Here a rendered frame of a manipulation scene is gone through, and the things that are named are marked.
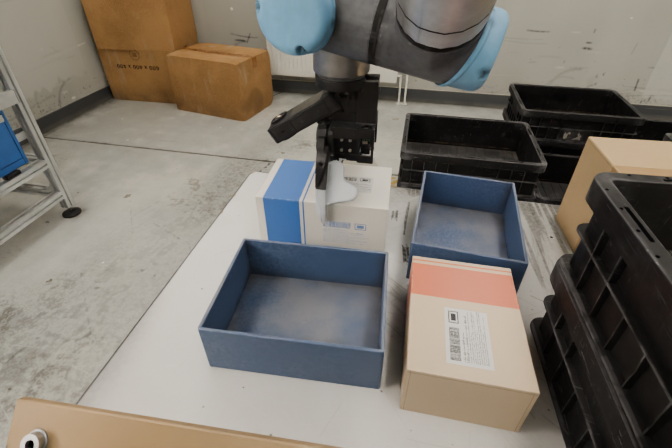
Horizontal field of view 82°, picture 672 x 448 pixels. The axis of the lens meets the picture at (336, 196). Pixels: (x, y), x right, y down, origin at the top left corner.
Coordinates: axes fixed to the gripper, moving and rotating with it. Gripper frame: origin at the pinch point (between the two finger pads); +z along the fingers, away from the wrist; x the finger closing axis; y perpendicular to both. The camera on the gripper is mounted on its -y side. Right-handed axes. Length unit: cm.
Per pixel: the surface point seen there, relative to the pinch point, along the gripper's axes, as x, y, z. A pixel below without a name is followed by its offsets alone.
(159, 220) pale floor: 75, -95, 76
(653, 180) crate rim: -16.5, 33.8, -16.8
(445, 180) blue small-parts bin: 8.7, 19.5, 0.5
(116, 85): 214, -207, 65
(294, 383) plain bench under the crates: -28.4, 1.3, 6.3
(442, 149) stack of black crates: 73, 27, 27
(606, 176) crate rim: -16.4, 29.8, -16.8
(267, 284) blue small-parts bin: -15.0, -6.1, 5.8
